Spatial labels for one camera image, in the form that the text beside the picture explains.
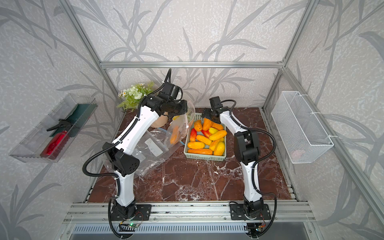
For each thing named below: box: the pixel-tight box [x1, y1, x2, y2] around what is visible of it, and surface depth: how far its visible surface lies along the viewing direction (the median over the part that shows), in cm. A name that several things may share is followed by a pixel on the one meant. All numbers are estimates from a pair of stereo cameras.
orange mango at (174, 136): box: [170, 125, 179, 144], surface depth 96 cm
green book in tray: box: [49, 103, 98, 138], surface depth 69 cm
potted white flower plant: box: [116, 81, 155, 122], surface depth 89 cm
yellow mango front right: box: [213, 141, 225, 156], surface depth 90 cm
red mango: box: [189, 128, 198, 142], surface depth 101 cm
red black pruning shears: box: [40, 119, 73, 160], surface depth 61 cm
